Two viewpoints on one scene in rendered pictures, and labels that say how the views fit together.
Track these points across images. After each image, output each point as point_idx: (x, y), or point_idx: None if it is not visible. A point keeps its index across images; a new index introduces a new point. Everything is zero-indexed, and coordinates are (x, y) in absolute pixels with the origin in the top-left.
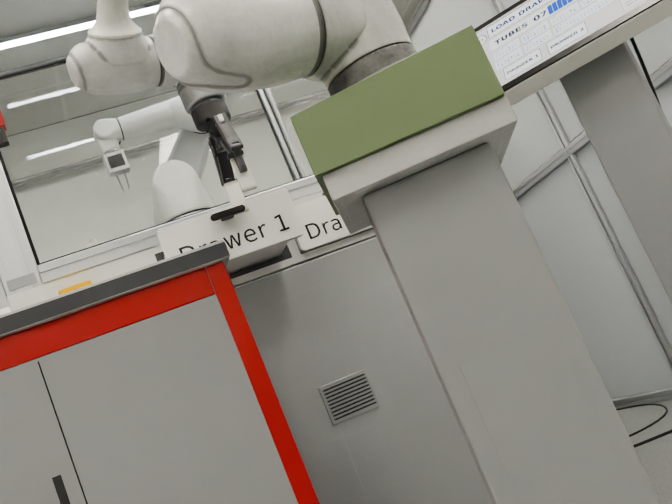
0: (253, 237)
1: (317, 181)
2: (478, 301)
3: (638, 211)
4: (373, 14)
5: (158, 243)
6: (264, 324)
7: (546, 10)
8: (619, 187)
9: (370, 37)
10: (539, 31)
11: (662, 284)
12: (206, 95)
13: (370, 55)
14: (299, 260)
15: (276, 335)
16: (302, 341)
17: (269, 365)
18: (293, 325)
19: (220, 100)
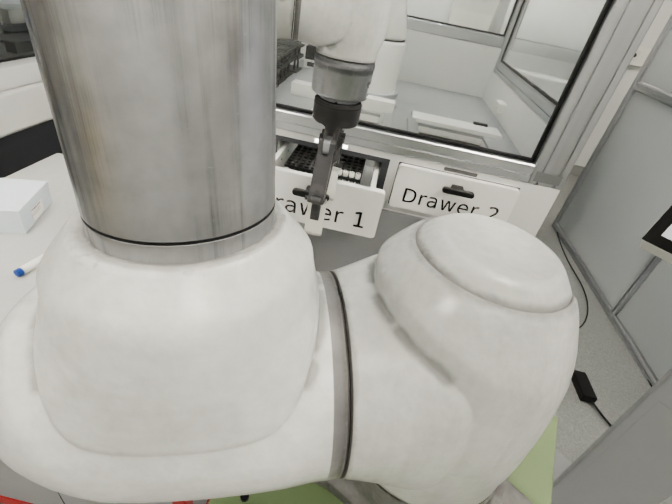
0: (326, 217)
1: (449, 154)
2: None
3: (655, 409)
4: (454, 486)
5: (278, 127)
6: (326, 231)
7: None
8: (668, 387)
9: (417, 495)
10: None
11: (603, 439)
12: (333, 99)
13: (396, 500)
14: (383, 206)
15: (330, 242)
16: (345, 256)
17: (313, 255)
18: (346, 243)
19: (350, 109)
